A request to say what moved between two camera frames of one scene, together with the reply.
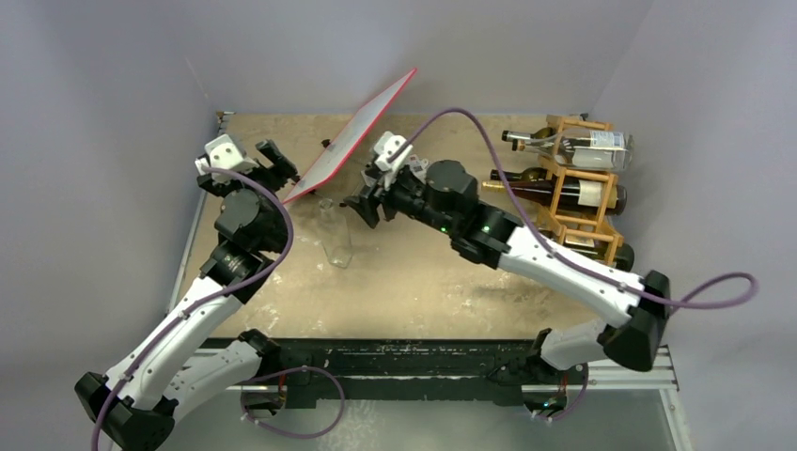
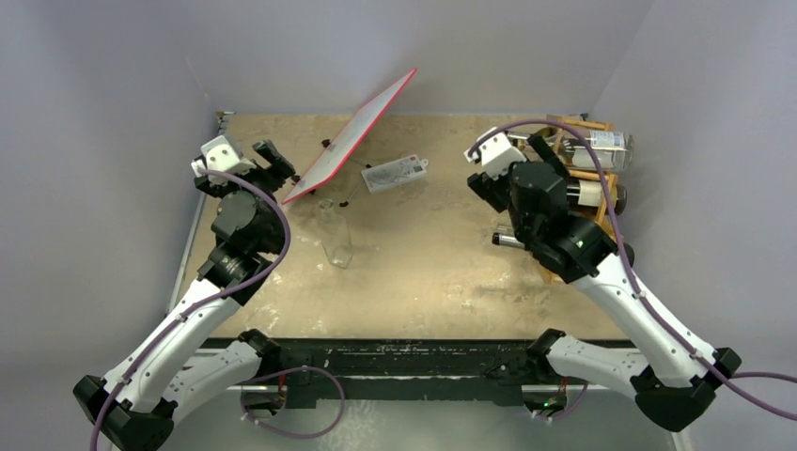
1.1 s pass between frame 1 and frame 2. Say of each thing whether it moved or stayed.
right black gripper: moved
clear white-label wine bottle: stayed
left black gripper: stayed
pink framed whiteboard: stayed
